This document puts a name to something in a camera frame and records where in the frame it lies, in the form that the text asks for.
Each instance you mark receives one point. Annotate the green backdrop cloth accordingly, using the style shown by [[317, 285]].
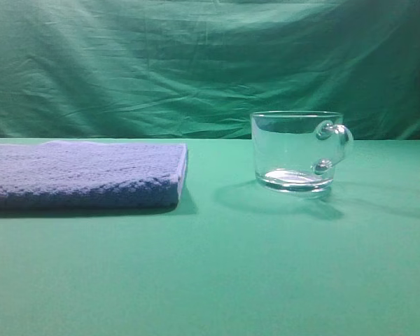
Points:
[[198, 69]]

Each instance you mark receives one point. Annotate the transparent glass cup with handle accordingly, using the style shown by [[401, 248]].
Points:
[[297, 151]]

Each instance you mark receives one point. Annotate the folded blue towel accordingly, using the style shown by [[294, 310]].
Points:
[[85, 174]]

